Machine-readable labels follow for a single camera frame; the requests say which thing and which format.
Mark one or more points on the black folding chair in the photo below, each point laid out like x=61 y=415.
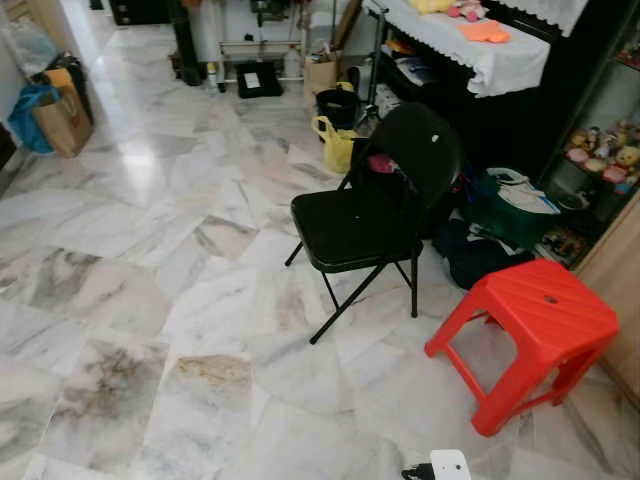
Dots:
x=345 y=225

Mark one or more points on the wooden cabinet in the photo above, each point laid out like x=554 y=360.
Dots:
x=618 y=280

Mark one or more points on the orange cloth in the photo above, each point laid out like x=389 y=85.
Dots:
x=484 y=32

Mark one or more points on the yellow bear plush toy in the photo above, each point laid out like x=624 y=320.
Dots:
x=627 y=158

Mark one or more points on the pink item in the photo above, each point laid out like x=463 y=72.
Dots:
x=381 y=163

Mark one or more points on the yellow plastic bag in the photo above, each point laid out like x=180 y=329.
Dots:
x=337 y=150

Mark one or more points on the red plastic stool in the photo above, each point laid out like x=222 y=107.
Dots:
x=540 y=310

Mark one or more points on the dark navy bag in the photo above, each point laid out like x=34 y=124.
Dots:
x=475 y=258

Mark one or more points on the white tablecloth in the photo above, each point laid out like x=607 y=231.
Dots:
x=490 y=65

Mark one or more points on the clear plastic bag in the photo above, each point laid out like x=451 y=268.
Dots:
x=28 y=45

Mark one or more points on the black bucket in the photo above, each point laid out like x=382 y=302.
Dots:
x=338 y=107

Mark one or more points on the black box with white label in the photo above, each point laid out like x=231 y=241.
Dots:
x=259 y=80

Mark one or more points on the dark green pole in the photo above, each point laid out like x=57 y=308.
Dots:
x=185 y=45

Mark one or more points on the blue bag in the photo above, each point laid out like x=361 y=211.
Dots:
x=25 y=120

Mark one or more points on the green basket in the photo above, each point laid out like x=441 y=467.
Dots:
x=505 y=218

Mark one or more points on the white lace cloth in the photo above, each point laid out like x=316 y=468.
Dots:
x=545 y=12

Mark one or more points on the white metal rack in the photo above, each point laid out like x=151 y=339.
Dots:
x=260 y=45

